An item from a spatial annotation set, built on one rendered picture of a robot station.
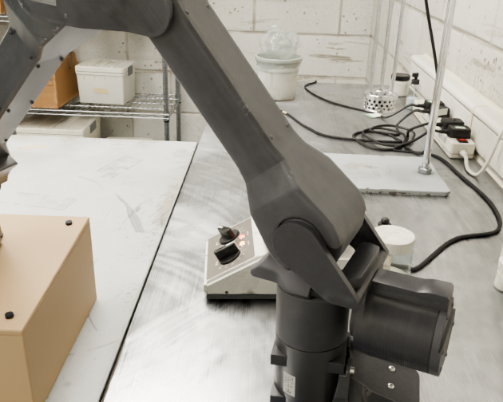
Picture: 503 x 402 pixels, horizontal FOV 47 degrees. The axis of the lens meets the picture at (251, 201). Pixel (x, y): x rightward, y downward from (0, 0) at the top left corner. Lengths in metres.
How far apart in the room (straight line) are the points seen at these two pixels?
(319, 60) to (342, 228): 2.85
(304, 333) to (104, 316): 0.38
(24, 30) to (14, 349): 0.29
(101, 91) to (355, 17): 1.35
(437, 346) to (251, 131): 0.19
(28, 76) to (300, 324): 0.29
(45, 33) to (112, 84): 2.56
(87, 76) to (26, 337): 2.53
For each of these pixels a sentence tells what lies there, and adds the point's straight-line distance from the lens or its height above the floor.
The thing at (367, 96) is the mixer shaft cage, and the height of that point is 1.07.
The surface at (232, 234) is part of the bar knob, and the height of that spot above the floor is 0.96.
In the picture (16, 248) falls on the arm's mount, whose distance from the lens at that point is 0.71.
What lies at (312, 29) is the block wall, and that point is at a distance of 3.20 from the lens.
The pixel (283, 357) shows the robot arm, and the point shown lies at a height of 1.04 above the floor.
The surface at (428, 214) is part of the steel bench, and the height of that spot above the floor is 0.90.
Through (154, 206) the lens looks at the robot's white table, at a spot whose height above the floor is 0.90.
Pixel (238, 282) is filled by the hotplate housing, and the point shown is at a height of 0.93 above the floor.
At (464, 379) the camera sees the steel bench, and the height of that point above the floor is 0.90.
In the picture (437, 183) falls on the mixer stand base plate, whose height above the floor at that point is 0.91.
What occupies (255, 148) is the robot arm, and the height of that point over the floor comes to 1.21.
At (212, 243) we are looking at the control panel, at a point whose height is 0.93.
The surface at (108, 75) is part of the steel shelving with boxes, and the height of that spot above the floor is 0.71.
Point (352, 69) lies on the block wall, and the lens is 3.25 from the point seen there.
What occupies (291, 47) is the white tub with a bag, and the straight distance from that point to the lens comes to 1.77.
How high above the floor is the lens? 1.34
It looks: 24 degrees down
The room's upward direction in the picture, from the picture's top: 2 degrees clockwise
